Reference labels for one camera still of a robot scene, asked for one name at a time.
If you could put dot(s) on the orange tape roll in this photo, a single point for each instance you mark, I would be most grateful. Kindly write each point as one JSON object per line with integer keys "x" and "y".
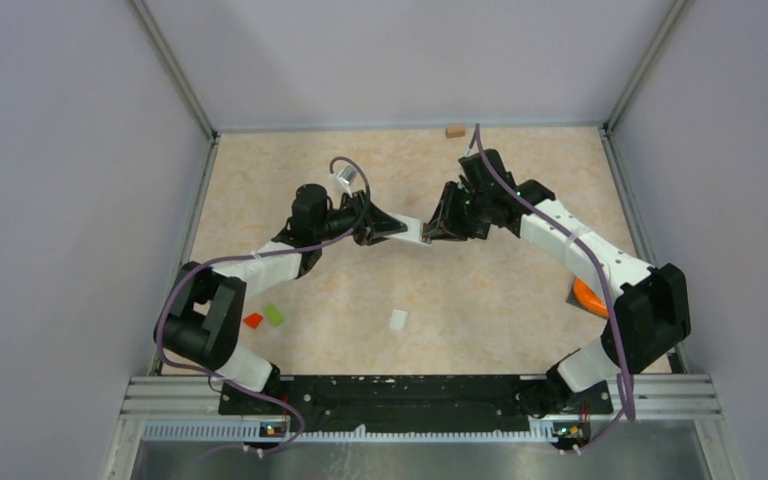
{"x": 584, "y": 298}

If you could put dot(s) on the white remote control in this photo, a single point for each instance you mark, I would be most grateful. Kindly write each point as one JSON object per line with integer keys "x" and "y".
{"x": 414, "y": 232}

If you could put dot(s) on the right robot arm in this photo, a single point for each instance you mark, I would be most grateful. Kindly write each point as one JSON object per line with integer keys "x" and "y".
{"x": 648, "y": 308}

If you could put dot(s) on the green block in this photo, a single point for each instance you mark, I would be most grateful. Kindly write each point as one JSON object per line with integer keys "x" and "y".
{"x": 273, "y": 315}

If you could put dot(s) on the white battery cover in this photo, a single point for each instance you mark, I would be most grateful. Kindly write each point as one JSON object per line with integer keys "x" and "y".
{"x": 398, "y": 320}

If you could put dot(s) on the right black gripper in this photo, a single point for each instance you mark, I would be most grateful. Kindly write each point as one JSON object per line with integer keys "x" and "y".
{"x": 444, "y": 226}

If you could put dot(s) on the red block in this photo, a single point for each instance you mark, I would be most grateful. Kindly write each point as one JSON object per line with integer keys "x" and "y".
{"x": 253, "y": 320}

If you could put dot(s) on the brown wooden block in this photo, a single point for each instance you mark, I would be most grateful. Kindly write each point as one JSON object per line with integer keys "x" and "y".
{"x": 455, "y": 131}

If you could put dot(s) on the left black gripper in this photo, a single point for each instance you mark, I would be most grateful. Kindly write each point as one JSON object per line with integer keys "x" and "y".
{"x": 372, "y": 223}

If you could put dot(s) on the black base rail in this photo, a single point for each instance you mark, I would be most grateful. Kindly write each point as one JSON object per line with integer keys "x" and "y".
{"x": 417, "y": 404}

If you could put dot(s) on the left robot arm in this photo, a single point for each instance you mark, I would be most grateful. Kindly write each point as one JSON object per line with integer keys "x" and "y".
{"x": 202, "y": 317}

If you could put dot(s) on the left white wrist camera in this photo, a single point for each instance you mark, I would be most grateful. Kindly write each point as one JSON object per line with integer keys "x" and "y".
{"x": 342, "y": 180}

